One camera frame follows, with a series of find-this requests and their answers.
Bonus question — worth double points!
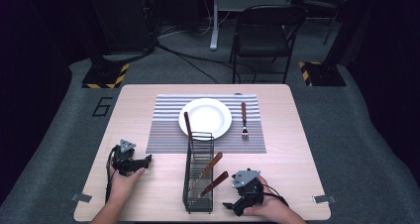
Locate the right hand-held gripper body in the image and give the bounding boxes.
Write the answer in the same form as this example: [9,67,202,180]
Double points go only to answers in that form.
[231,168,265,215]

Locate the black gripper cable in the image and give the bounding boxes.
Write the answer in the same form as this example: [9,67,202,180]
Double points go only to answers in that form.
[104,145,121,204]
[262,183,290,208]

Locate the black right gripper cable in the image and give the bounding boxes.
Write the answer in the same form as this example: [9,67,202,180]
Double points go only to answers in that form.
[262,183,290,208]

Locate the black wire cutlery holder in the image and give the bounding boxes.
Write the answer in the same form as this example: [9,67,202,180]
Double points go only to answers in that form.
[181,131,215,215]

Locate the black folding chair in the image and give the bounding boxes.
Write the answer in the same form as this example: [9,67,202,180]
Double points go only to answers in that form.
[229,4,309,85]

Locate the dark wooden handled utensil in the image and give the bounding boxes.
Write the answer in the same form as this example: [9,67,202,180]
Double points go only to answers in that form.
[197,170,230,199]

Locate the black yellow striped stand base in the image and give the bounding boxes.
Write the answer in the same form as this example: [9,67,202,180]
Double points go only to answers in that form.
[80,62,131,90]
[298,60,348,87]

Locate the dark equipment cabinet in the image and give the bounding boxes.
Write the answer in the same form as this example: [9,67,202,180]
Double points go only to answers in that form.
[83,0,160,55]

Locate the wooden handled fork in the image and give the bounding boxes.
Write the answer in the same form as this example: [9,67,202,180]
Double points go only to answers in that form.
[240,101,250,141]

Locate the upright wooden handled utensil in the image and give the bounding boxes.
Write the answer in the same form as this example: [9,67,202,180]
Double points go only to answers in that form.
[183,111,194,143]

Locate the white metal stand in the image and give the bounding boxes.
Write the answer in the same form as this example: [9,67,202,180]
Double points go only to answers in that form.
[209,0,295,52]

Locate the black floor cable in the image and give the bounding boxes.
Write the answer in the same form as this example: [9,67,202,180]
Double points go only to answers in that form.
[155,39,257,85]

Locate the light wooden handled utensil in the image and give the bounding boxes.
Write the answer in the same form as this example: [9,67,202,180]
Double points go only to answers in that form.
[194,151,224,187]

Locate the person's left hand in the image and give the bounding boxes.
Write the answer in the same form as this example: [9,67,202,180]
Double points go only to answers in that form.
[108,167,147,202]

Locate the grey tape strip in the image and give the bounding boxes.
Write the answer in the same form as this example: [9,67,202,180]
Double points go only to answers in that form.
[70,192,93,204]
[312,194,337,205]

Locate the grey striped placemat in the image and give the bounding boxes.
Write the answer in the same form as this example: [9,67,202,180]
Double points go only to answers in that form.
[146,93,267,155]

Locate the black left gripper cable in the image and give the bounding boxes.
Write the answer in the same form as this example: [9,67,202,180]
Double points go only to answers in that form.
[104,145,121,204]

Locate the person's right hand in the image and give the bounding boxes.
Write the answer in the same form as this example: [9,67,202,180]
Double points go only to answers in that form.
[243,174,291,219]

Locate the white plate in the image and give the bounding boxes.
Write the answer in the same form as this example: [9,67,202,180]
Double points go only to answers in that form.
[177,97,233,141]

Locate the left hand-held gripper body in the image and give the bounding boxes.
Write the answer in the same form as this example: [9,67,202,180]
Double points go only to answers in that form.
[111,139,144,177]

